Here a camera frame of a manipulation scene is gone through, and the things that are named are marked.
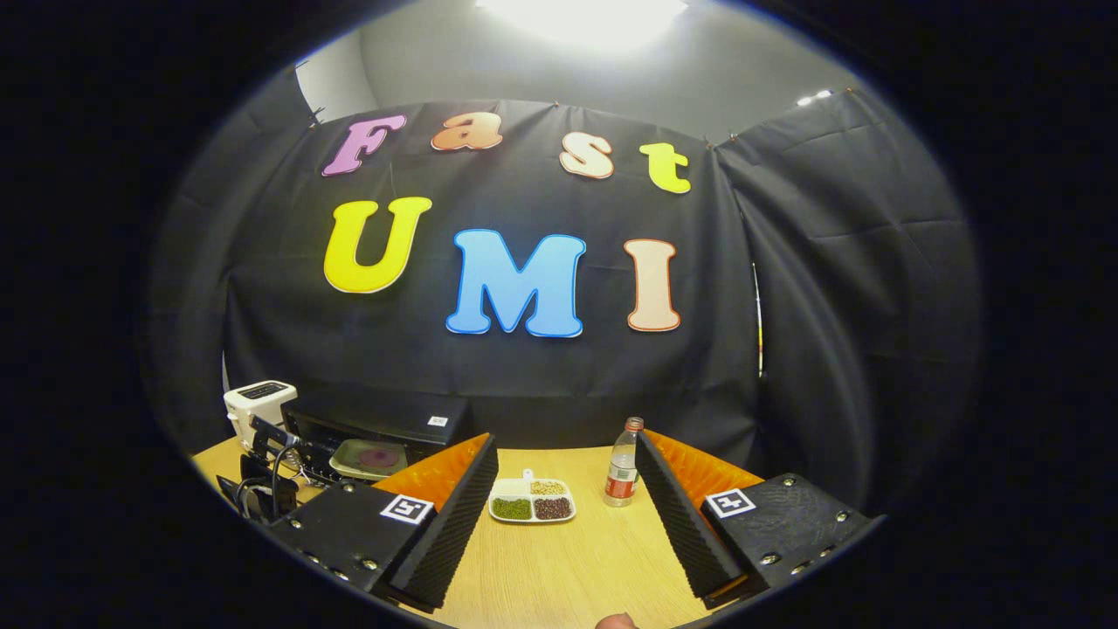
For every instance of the large ceiling light panel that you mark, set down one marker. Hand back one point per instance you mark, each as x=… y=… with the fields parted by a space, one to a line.
x=581 y=19

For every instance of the small ceiling light panel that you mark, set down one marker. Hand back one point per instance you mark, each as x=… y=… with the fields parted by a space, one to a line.
x=814 y=97

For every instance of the clear bottle with red label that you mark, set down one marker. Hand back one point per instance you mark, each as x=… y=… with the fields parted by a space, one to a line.
x=622 y=485

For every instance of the white toaster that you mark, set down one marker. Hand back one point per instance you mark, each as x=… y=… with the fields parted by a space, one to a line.
x=258 y=411

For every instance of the black backdrop cloth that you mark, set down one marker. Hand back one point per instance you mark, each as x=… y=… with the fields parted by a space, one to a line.
x=524 y=384

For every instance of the white divided dish of beans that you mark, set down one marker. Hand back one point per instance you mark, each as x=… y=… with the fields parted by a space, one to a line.
x=511 y=508

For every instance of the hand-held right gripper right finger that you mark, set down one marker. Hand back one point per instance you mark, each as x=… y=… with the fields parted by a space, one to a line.
x=686 y=524

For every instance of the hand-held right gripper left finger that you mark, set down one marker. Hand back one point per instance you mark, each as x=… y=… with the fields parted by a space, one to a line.
x=454 y=524

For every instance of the black electric oven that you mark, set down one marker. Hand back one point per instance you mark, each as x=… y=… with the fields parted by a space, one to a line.
x=384 y=411

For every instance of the plate of pink food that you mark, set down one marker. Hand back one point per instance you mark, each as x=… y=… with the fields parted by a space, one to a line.
x=376 y=459

